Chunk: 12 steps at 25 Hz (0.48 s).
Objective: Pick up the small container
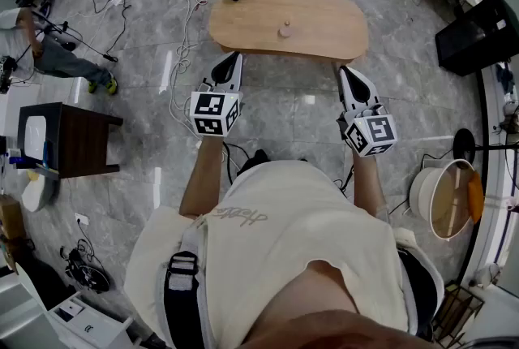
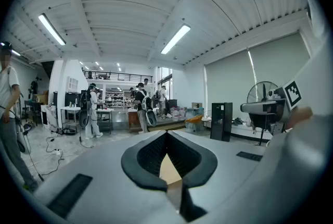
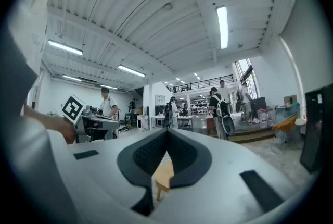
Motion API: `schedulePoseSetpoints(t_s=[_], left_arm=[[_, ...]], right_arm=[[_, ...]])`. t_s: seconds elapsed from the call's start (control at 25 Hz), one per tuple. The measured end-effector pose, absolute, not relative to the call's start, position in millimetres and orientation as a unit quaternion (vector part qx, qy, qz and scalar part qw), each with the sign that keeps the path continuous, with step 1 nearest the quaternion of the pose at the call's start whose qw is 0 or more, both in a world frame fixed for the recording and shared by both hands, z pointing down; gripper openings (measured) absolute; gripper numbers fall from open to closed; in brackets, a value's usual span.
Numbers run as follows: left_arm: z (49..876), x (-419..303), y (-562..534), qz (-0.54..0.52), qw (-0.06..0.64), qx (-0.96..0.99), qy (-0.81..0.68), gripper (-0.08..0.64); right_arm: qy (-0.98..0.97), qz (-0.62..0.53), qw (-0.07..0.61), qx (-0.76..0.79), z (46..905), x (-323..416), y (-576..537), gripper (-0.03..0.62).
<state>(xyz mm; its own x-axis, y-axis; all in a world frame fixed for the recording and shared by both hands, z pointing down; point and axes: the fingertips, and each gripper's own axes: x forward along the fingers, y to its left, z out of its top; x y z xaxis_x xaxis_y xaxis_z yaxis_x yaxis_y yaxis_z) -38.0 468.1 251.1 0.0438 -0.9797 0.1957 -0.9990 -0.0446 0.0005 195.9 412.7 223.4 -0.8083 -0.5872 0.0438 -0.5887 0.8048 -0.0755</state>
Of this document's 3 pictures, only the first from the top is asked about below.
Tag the black standing fan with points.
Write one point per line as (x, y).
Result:
(464, 144)

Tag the black tripod stand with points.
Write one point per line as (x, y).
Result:
(109, 57)

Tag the person's left forearm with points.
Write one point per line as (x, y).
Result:
(202, 177)

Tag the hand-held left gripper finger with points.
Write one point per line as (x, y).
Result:
(237, 75)
(217, 71)

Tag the round wooden table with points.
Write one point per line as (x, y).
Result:
(308, 14)

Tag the white round drum table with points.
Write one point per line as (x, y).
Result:
(454, 197)

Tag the white floor socket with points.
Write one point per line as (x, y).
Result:
(81, 218)

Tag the person's cream t-shirt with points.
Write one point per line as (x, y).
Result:
(292, 225)

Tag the person's black shoe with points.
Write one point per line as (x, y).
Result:
(253, 160)

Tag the white tray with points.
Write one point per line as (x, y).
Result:
(34, 136)

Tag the black metal rack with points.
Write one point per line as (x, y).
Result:
(458, 315)

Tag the white power strip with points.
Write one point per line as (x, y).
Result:
(114, 0)

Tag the person's right forearm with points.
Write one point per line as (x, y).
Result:
(367, 185)

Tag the pale pink round capped bottle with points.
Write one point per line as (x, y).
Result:
(285, 31)

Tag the orange cushion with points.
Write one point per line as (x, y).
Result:
(476, 197)

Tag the white low cabinet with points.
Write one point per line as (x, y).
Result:
(89, 323)

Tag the dark wooden side table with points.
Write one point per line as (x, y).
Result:
(81, 136)

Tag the black glass-door cabinet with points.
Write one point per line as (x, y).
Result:
(474, 35)

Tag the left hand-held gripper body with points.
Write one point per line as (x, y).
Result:
(211, 128)

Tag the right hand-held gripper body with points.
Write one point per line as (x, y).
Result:
(377, 132)

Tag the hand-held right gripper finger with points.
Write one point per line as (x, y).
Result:
(363, 89)
(344, 91)

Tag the person's head and neck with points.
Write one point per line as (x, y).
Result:
(324, 311)

